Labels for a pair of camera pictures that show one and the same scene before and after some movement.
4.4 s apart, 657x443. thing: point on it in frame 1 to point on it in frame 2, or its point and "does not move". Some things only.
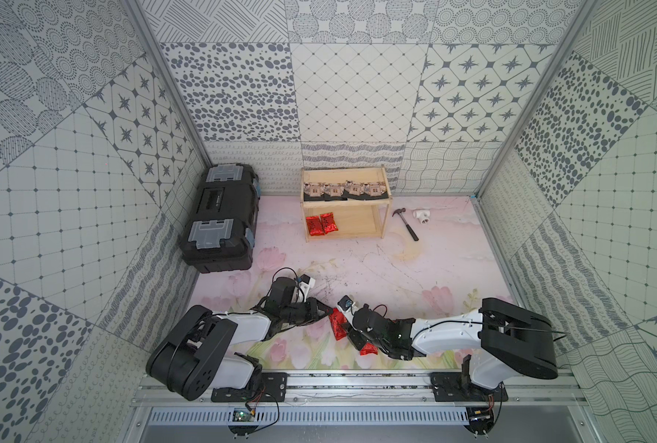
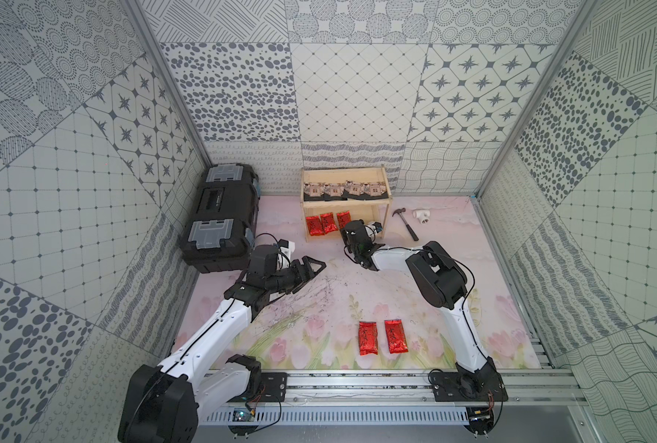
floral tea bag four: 375,189 does not move
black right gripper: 354,340 to 344,237
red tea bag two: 328,222 does not move
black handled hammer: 400,210 does not move
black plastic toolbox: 220,235 does not move
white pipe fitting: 424,215 does not move
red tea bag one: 315,225 does not move
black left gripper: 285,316 to 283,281
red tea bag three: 339,322 to 343,219
